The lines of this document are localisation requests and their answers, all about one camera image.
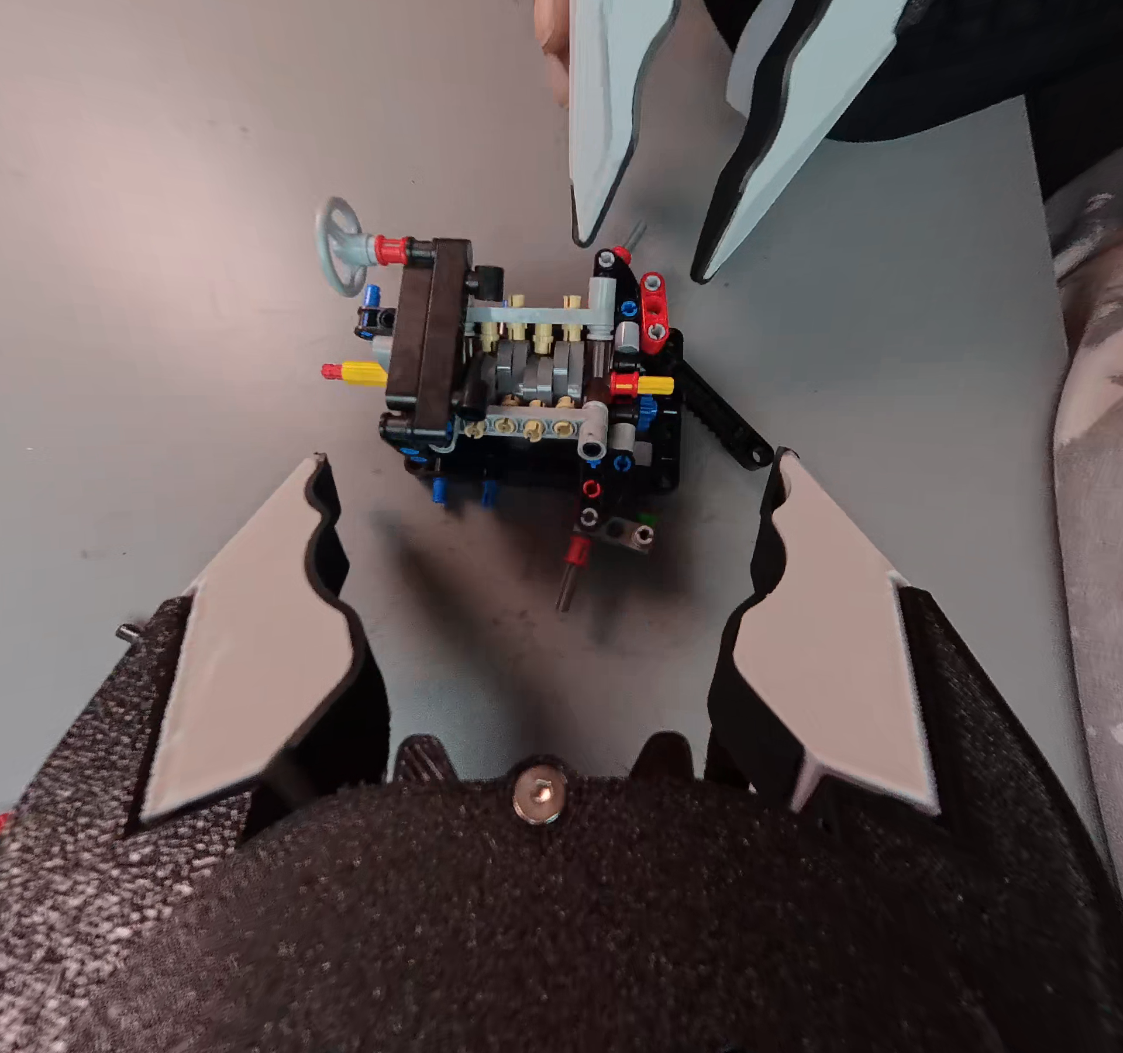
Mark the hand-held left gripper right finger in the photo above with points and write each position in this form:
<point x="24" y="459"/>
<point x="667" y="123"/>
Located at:
<point x="833" y="658"/>

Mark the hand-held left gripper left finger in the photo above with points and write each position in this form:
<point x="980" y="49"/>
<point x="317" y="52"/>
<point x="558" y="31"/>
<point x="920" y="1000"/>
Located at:
<point x="254" y="649"/>

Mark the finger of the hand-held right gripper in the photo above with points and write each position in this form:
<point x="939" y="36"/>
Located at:
<point x="833" y="62"/>
<point x="610" y="62"/>

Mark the building brick engine model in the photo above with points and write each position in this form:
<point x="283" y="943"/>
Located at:
<point x="430" y="343"/>

